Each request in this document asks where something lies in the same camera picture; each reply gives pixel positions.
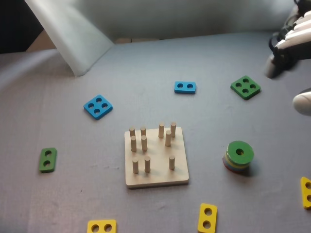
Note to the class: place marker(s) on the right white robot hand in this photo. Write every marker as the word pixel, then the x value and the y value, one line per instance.
pixel 281 55

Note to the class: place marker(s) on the green four-hole square block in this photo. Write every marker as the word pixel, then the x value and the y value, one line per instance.
pixel 245 88

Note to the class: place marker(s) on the blue two-hole rectangular block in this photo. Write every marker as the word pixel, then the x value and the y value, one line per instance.
pixel 185 90

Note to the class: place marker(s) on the yellow three-hole triangle block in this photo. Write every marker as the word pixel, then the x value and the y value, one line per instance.
pixel 305 191

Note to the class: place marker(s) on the wooden peg board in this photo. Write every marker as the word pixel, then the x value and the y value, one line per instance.
pixel 158 170

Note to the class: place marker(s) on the yellow two-hole rectangular block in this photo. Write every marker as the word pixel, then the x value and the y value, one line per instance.
pixel 207 218
pixel 101 223

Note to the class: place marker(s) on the blue four-hole square block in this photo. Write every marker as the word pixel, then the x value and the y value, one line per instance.
pixel 97 108

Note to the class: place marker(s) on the green two-hole rectangular block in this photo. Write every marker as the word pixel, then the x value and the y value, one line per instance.
pixel 47 159

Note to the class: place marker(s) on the white fabric sheet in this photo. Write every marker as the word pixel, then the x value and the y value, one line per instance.
pixel 73 36

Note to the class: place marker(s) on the grey table cloth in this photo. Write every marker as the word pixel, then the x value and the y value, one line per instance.
pixel 73 194

